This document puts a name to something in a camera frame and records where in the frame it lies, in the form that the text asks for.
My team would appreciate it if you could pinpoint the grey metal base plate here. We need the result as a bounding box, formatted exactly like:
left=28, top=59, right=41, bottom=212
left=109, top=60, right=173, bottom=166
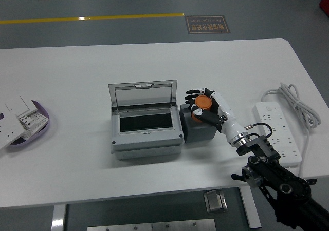
left=86, top=218, right=216, bottom=231

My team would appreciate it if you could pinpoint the yellow floor tape line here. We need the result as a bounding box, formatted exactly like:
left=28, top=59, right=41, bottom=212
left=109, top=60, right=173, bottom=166
left=0, top=12, right=185, bottom=25

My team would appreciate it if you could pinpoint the purple tray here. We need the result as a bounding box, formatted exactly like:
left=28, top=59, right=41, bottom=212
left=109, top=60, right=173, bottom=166
left=6, top=100, right=50, bottom=153

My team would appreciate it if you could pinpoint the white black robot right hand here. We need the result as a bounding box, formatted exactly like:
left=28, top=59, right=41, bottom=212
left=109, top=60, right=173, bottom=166
left=184, top=87, right=249, bottom=146

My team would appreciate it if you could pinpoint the silver metal floor box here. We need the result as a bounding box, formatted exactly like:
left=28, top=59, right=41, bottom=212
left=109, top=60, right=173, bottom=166
left=204, top=189, right=228, bottom=213

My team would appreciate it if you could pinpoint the grey cube with round hole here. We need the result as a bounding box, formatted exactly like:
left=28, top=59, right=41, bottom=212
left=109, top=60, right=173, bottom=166
left=179, top=103, right=217, bottom=144

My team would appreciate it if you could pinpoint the white socket panel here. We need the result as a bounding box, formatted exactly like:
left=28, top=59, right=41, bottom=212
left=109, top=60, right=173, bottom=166
left=0, top=112, right=26, bottom=151

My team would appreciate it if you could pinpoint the brown floor sign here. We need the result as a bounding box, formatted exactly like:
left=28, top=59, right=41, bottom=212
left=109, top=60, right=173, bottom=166
left=185, top=15, right=231, bottom=35

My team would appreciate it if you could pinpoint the orange cylinder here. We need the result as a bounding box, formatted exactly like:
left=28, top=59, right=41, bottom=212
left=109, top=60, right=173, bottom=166
left=190, top=95, right=213, bottom=123

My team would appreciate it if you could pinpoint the white coiled power cord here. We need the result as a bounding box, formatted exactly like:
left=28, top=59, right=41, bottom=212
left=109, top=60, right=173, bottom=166
left=261, top=82, right=322, bottom=181

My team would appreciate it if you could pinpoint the white socket module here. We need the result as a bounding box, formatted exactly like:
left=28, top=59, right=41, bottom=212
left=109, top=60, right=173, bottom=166
left=17, top=112, right=49, bottom=141

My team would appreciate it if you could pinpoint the white switch panel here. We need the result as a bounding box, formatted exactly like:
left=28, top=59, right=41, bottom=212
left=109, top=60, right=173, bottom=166
left=4, top=95, right=38, bottom=119

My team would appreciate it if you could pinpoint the white table leg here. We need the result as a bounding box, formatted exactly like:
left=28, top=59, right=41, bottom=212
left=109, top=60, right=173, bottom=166
left=50, top=204, right=67, bottom=231
left=238, top=186, right=262, bottom=229

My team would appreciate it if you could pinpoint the grey box with clear lid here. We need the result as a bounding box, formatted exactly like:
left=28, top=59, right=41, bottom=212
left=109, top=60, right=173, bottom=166
left=107, top=79, right=185, bottom=161

